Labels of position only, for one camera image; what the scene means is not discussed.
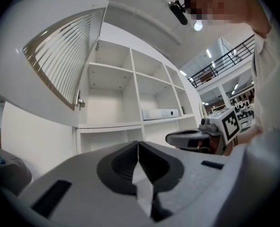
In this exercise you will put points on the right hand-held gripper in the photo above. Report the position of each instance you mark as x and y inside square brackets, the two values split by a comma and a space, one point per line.
[229, 126]

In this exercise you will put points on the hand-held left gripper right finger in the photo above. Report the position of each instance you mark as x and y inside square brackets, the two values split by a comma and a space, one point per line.
[196, 185]

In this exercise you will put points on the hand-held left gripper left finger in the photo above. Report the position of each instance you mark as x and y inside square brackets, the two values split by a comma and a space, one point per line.
[83, 178]

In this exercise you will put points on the white cabinet door with slats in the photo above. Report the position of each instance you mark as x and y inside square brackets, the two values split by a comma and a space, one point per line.
[59, 51]

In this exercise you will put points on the person's right forearm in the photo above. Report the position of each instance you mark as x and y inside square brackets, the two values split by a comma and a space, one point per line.
[248, 136]

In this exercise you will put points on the white flat projector box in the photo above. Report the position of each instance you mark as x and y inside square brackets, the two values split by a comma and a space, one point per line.
[158, 114]

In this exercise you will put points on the white chair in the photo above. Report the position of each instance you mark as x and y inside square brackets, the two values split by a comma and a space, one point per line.
[202, 110]

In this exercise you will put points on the white shelf unit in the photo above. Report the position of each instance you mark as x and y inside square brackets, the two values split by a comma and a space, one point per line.
[111, 98]

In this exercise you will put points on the black balcony railing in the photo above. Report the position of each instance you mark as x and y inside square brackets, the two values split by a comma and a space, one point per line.
[224, 63]

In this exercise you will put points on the person's cream shirt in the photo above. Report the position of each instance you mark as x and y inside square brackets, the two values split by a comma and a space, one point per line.
[267, 91]

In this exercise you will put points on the round ceiling light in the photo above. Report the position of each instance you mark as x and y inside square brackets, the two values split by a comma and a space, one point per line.
[198, 25]

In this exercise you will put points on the person's head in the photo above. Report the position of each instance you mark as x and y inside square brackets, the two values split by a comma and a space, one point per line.
[243, 6]

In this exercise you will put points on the black head-mounted camera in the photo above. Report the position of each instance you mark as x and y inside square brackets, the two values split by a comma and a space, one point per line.
[180, 13]

